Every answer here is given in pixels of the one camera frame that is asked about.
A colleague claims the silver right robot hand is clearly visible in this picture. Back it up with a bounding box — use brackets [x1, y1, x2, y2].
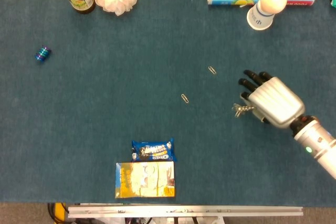
[238, 69, 306, 130]

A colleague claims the yellow frame part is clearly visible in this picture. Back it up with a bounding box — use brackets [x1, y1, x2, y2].
[54, 202, 66, 221]

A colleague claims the yellow blue cocoa box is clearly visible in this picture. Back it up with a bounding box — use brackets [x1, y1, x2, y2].
[114, 161, 176, 199]

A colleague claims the small blue metallic object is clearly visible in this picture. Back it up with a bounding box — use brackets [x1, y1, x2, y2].
[34, 45, 52, 63]

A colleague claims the pale egg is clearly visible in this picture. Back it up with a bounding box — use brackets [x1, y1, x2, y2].
[260, 0, 288, 14]

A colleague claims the blue Oreo cookie pack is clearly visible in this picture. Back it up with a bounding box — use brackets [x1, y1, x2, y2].
[131, 137, 177, 163]

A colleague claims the aluminium profile rail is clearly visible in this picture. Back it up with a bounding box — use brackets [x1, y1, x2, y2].
[67, 205, 304, 219]

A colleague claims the white paper cup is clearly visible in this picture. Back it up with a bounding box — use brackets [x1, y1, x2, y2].
[246, 0, 276, 31]

